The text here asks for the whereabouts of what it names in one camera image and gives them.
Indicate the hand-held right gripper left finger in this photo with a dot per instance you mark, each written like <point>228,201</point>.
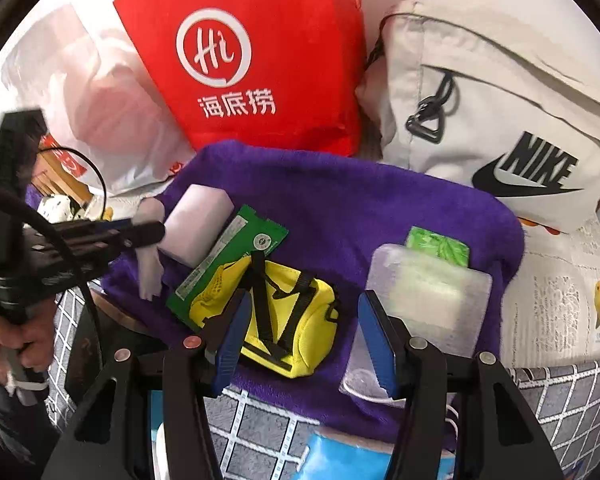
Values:
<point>232,345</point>

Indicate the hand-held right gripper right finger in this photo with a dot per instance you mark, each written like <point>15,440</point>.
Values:
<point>380,345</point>

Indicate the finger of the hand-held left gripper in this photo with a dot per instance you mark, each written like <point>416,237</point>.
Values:
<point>145,234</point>
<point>115,221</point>

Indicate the white sponge block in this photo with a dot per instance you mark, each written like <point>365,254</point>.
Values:
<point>195,225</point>

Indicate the clear face mask package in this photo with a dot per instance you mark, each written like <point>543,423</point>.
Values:
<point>430,300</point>

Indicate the yellow pouch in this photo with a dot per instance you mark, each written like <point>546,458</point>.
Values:
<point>300,320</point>

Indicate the green wipes packet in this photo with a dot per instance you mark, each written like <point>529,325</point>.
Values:
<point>250,235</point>

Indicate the bright green packet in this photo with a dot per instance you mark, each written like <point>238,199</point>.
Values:
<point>440,247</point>

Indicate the purple towel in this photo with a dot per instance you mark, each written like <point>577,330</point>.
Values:
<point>355,200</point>

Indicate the person's left hand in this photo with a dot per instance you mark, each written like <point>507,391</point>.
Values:
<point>35,347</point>

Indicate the white floral cloth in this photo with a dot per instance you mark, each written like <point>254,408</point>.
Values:
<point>55,208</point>

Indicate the wooden headboard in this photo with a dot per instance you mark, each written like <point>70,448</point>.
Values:
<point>55,187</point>

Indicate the white plastic shopping bag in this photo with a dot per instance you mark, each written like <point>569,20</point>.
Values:
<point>105,110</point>

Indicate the blue tissue pack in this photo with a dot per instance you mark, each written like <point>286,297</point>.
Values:
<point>340,455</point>

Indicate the newsprint bed sheet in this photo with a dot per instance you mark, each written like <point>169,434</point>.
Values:
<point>555,300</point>

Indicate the grey checkered blanket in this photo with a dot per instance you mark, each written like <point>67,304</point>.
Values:
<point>580,410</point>

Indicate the red paper bag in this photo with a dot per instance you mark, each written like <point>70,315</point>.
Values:
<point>280,35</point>

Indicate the beige fabric bag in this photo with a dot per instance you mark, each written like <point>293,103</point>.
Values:
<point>505,110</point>

